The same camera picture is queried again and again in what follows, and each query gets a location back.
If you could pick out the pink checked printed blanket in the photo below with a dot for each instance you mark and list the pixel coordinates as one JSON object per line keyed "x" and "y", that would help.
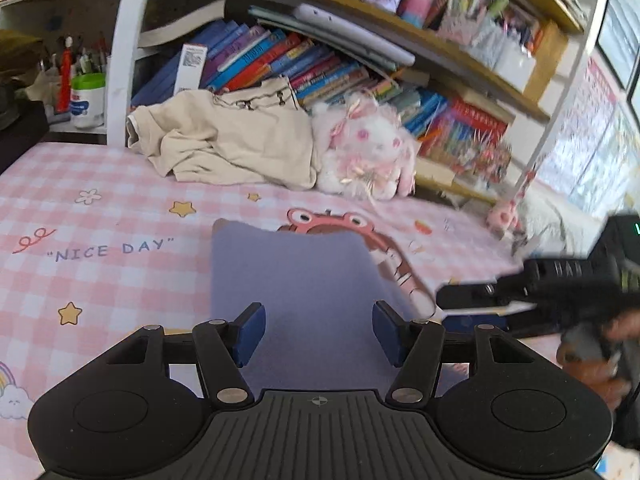
{"x": 100, "y": 280}

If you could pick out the white shelf post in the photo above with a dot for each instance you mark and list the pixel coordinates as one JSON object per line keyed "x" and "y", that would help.
{"x": 122, "y": 60}

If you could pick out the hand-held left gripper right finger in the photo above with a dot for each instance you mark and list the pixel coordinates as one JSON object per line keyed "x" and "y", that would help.
{"x": 387, "y": 334}

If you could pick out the white storage box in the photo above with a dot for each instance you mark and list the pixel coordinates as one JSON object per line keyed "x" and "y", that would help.
{"x": 515, "y": 62}

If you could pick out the colourful wall chart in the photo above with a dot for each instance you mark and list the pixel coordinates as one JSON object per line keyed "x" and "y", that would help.
{"x": 590, "y": 145}

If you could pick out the white and pink plush bunny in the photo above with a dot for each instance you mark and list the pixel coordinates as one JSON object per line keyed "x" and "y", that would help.
{"x": 370, "y": 145}

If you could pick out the white barcode card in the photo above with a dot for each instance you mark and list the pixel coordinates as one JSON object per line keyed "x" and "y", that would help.
{"x": 191, "y": 67}

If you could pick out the bunch of pens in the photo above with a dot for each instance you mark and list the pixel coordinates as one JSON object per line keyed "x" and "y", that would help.
{"x": 90, "y": 60}

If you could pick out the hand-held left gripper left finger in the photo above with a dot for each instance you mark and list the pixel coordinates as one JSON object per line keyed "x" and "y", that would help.
{"x": 250, "y": 334}

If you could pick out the white jar with green rim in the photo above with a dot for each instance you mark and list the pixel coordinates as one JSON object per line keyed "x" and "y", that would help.
{"x": 89, "y": 105}

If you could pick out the person's right hand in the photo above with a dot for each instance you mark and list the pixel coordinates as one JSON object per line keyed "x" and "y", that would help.
{"x": 622, "y": 332}

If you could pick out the red tassel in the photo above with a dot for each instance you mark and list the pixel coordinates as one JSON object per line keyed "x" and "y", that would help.
{"x": 65, "y": 75}

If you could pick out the olive cloth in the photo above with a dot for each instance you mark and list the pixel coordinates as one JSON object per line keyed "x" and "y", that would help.
{"x": 20, "y": 55}

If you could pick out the row of colourful books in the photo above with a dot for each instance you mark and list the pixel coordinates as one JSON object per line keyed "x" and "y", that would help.
{"x": 280, "y": 60}

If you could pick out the purple and brown sweater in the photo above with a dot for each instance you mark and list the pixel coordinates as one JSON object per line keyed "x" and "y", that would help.
{"x": 300, "y": 285}

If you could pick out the wooden bookshelf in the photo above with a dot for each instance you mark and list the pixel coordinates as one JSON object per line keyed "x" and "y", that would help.
{"x": 450, "y": 45}

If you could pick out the beige garment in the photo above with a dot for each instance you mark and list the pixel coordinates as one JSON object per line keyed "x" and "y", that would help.
{"x": 230, "y": 135}

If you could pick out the small pink toy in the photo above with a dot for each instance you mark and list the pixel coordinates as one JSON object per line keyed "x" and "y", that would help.
{"x": 502, "y": 217}

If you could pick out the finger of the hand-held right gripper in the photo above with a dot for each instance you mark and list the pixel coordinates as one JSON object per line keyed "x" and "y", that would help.
{"x": 480, "y": 296}
{"x": 475, "y": 313}

